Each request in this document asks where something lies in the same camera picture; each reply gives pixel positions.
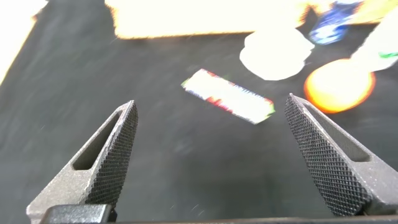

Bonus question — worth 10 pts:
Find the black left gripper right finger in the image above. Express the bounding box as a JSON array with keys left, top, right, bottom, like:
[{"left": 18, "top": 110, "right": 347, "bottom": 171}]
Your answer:
[{"left": 284, "top": 93, "right": 398, "bottom": 217}]

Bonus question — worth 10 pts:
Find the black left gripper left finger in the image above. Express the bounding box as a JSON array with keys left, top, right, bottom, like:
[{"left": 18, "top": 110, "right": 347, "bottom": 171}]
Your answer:
[{"left": 26, "top": 100, "right": 139, "bottom": 224}]

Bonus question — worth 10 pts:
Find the white yogurt bottle green label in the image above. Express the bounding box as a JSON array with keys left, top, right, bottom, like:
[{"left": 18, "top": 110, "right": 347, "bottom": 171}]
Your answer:
[{"left": 351, "top": 9, "right": 398, "bottom": 73}]

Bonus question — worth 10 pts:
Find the orange fruit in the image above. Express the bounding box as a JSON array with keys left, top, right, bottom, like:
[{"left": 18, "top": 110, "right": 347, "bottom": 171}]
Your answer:
[{"left": 303, "top": 58, "right": 376, "bottom": 114}]

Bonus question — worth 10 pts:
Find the white round ashtray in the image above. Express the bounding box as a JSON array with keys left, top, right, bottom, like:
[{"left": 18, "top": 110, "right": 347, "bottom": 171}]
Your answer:
[{"left": 239, "top": 27, "right": 315, "bottom": 82}]

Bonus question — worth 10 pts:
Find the red candy pack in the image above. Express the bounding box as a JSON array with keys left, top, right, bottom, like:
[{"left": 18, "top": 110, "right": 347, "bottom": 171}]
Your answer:
[{"left": 181, "top": 68, "right": 276, "bottom": 125}]

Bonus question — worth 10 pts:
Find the small blue lidded jar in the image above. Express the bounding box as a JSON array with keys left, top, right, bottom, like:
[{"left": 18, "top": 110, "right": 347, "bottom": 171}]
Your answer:
[{"left": 309, "top": 1, "right": 363, "bottom": 46}]

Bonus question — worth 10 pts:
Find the wicker basket with brown handles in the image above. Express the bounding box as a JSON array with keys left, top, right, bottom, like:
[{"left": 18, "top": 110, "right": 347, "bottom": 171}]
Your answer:
[{"left": 104, "top": 0, "right": 310, "bottom": 40}]

